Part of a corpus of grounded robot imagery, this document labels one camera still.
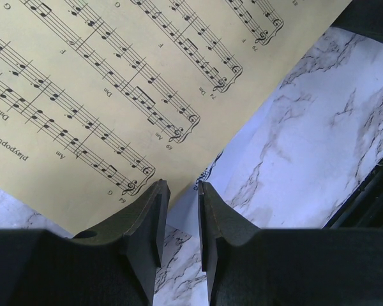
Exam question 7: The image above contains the yellow sheet music page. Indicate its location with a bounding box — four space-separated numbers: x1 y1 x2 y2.
0 1 349 234

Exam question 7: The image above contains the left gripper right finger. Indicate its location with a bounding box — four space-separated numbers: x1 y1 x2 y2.
198 182 383 305

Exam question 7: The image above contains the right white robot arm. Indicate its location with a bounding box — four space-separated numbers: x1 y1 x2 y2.
332 0 383 43

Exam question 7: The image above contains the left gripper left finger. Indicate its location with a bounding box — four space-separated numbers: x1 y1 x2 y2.
0 180 170 305

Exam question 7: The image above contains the white sheet music page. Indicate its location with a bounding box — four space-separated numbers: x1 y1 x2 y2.
167 117 261 236

